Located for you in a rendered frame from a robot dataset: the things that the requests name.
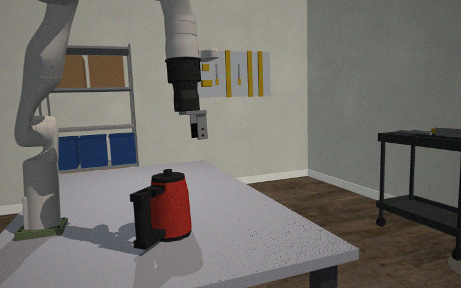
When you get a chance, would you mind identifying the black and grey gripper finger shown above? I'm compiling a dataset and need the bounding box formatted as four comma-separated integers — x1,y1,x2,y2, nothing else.
185,110,208,140
179,112,197,138

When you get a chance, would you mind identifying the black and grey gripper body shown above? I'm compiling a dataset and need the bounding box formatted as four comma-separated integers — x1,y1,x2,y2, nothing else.
165,34,219,112

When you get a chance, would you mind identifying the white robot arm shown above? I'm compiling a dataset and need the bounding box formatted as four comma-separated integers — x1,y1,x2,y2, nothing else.
14,0,197,230

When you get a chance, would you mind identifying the red kettle with black handle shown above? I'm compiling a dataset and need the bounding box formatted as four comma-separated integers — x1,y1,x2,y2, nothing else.
130,169,191,250

